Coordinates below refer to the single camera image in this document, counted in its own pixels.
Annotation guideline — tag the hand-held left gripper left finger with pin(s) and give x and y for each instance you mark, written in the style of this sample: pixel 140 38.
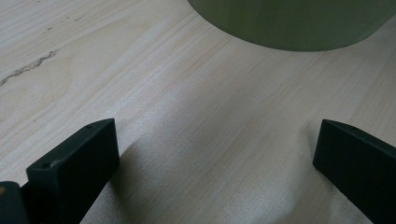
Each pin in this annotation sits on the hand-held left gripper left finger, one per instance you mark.
pixel 74 168

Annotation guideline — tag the green round trash bin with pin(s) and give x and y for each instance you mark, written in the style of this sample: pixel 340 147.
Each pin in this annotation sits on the green round trash bin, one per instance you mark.
pixel 292 21

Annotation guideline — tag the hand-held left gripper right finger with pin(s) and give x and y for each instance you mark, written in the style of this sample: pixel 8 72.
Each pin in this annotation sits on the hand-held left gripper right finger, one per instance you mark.
pixel 358 165

